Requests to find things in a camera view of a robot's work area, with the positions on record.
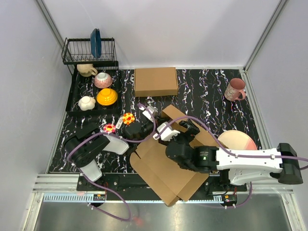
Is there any pink patterned mug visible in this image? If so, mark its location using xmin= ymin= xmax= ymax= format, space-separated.
xmin=224 ymin=78 xmax=246 ymax=102

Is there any white flower-shaped cup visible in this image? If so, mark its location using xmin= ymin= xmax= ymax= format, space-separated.
xmin=78 ymin=96 xmax=96 ymax=111

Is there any black wire dish rack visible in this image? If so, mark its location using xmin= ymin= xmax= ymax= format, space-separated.
xmin=62 ymin=38 xmax=121 ymax=117

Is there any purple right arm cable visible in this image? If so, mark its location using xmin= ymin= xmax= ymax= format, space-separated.
xmin=152 ymin=116 xmax=308 ymax=209

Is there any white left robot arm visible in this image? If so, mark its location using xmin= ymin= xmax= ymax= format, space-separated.
xmin=64 ymin=123 xmax=139 ymax=191

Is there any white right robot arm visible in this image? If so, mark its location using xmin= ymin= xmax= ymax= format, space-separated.
xmin=157 ymin=119 xmax=303 ymax=191

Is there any closed brown cardboard box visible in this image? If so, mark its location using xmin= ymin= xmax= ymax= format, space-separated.
xmin=134 ymin=67 xmax=179 ymax=97

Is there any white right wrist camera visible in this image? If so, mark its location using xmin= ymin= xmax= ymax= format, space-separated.
xmin=153 ymin=122 xmax=180 ymax=141

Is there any brown cardboard box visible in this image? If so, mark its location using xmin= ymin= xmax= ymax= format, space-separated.
xmin=134 ymin=67 xmax=179 ymax=97
xmin=129 ymin=104 xmax=227 ymax=207

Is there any cream ceramic mug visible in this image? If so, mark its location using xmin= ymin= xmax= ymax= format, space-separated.
xmin=77 ymin=64 xmax=98 ymax=77

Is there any blue plate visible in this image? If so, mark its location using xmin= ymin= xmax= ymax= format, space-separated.
xmin=90 ymin=28 xmax=102 ymax=59

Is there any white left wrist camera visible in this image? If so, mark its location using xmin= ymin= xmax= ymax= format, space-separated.
xmin=142 ymin=106 xmax=158 ymax=121

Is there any cream pink floral plate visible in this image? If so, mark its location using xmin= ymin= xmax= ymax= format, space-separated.
xmin=218 ymin=130 xmax=257 ymax=150

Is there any pink patterned bowl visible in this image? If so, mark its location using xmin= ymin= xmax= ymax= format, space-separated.
xmin=94 ymin=72 xmax=113 ymax=89

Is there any orange yellow ribbed bowl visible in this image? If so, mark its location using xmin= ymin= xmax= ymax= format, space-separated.
xmin=96 ymin=88 xmax=118 ymax=106

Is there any pink sunflower plush toy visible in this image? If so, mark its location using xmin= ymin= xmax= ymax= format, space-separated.
xmin=103 ymin=124 xmax=116 ymax=133

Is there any orange sunflower plush toy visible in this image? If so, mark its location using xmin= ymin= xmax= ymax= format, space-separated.
xmin=122 ymin=113 xmax=135 ymax=125

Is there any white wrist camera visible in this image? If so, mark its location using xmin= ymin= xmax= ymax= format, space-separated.
xmin=153 ymin=122 xmax=180 ymax=141
xmin=142 ymin=106 xmax=158 ymax=121

